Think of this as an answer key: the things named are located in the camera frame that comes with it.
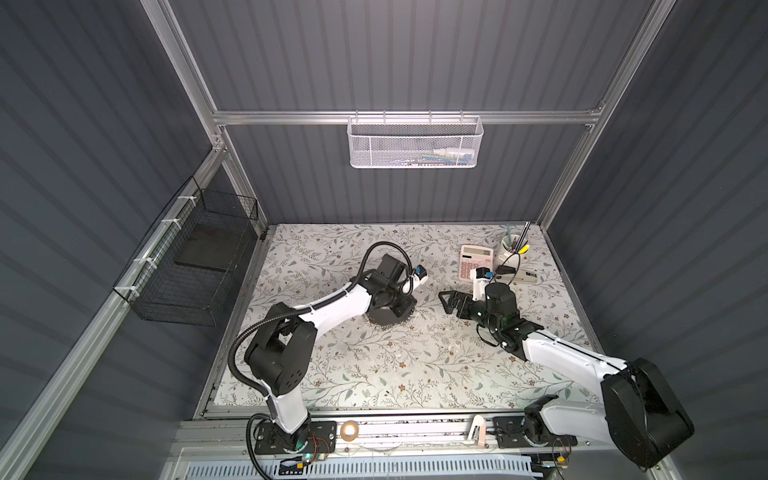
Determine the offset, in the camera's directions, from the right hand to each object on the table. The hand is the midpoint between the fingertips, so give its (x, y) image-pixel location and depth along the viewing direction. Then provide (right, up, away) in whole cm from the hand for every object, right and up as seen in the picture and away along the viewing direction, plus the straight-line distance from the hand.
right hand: (453, 297), depth 86 cm
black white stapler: (+22, +6, +15) cm, 28 cm away
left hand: (-12, -1, +3) cm, 12 cm away
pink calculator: (+12, +12, +22) cm, 28 cm away
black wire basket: (-68, +9, -13) cm, 70 cm away
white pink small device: (+3, -31, -14) cm, 34 cm away
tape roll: (-30, -32, -11) cm, 46 cm away
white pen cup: (+24, +14, +16) cm, 32 cm away
